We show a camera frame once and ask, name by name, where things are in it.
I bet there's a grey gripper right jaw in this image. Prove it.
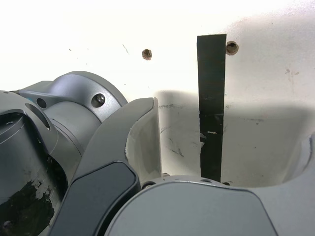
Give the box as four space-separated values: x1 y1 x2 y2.
103 132 315 236

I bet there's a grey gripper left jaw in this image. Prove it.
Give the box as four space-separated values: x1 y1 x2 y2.
48 97 165 236

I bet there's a black tape strip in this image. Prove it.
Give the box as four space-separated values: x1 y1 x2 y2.
196 33 227 184

